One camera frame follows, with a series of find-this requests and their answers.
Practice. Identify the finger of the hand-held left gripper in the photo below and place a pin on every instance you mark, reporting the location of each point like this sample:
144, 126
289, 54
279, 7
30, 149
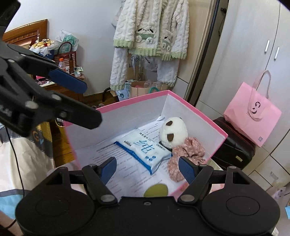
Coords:
79, 114
68, 79

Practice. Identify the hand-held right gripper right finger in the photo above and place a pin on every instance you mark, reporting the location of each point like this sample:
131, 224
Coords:
187, 170

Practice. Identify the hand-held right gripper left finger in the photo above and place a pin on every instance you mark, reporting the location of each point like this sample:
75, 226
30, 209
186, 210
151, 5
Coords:
108, 170

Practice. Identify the pink floral scrunchie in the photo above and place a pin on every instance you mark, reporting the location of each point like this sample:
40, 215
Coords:
190, 147

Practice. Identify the green round soft pad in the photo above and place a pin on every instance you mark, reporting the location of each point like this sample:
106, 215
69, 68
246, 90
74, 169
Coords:
156, 190

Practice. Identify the blue white wet wipes pack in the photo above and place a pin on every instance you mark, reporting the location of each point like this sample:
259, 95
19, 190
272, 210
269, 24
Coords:
140, 147

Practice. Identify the pink cardboard box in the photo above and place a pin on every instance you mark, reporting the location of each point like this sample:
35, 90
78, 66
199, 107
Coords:
199, 127

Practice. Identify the bottle with orange cap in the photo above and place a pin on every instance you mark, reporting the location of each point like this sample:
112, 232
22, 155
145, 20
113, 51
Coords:
62, 64

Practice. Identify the wooden nightstand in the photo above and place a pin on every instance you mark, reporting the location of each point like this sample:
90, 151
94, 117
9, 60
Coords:
74, 96

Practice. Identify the woven basket bag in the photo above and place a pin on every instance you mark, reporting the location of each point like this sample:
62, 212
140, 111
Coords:
66, 57

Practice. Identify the printed paper sheet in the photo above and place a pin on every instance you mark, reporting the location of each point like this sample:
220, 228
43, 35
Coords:
133, 174

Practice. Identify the white green plastic bag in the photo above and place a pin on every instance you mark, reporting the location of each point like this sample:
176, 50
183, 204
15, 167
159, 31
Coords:
68, 37

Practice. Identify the pile of small toys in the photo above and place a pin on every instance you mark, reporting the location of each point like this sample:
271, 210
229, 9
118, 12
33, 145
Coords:
42, 45

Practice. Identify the blue white plastic bag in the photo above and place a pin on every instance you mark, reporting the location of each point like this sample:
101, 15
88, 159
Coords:
123, 94

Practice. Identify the white fleece pants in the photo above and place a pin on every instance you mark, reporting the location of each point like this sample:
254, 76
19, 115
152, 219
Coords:
119, 68

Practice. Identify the black suitcase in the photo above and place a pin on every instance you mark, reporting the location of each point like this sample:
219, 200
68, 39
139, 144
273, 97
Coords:
235, 145

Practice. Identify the wooden headboard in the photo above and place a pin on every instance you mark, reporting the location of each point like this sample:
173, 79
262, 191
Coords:
22, 34

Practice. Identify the printed bed quilt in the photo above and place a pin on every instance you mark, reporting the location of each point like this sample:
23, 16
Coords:
34, 154

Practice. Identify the brown paper bag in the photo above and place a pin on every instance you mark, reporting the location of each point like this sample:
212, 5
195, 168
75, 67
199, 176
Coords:
158, 87
138, 89

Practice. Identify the pink tote bag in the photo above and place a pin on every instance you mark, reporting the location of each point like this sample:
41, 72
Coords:
249, 118

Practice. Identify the white fleece jacket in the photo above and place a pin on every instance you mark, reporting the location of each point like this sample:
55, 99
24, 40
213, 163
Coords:
149, 22

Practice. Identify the grey wardrobe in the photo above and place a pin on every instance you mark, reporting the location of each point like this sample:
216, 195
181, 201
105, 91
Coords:
249, 45

